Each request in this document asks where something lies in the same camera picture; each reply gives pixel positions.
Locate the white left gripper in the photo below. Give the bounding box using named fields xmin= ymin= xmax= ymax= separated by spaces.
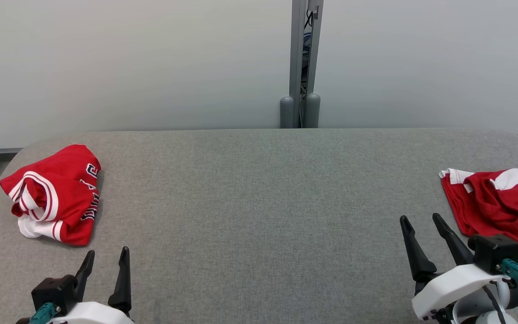
xmin=50 ymin=246 xmax=134 ymax=324

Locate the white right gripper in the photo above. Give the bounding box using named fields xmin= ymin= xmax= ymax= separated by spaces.
xmin=400 ymin=213 xmax=508 ymax=321

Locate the red jersey with white sleeves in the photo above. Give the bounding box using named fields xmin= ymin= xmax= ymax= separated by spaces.
xmin=0 ymin=144 xmax=102 ymax=247

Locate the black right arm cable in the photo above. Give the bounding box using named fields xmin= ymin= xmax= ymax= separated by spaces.
xmin=483 ymin=284 xmax=508 ymax=324

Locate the grey cylinder post foot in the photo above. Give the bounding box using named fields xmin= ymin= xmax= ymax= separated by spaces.
xmin=280 ymin=96 xmax=295 ymax=129
xmin=305 ymin=93 xmax=321 ymax=129

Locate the grey metal partition post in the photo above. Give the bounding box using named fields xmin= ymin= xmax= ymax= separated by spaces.
xmin=289 ymin=0 xmax=307 ymax=129
xmin=307 ymin=0 xmax=324 ymax=129

